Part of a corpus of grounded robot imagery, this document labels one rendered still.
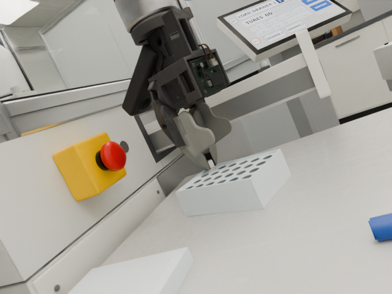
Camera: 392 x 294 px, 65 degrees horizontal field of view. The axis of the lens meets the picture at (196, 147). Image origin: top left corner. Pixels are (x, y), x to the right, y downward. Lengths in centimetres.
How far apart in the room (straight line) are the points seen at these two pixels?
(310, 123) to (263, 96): 103
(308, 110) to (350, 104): 198
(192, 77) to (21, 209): 25
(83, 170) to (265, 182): 22
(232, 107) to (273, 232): 30
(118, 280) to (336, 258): 19
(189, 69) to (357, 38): 312
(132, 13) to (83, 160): 19
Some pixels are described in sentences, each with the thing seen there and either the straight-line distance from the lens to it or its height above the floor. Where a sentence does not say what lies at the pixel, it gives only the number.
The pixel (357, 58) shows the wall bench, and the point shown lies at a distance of 346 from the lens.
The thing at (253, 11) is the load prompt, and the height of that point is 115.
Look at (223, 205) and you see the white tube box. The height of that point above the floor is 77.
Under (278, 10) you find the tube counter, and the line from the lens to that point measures 160.
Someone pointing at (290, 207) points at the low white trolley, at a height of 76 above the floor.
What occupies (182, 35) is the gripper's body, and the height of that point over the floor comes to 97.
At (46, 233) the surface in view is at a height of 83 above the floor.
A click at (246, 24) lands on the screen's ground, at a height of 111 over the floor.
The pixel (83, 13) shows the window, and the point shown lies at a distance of 69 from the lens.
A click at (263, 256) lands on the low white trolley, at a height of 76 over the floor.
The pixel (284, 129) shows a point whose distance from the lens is 229.
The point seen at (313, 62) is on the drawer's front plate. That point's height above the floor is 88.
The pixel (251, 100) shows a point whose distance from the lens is 55.
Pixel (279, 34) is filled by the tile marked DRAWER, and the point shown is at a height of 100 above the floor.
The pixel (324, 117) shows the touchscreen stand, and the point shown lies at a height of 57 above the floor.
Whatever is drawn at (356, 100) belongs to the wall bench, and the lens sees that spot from 351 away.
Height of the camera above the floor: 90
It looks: 8 degrees down
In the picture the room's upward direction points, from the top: 25 degrees counter-clockwise
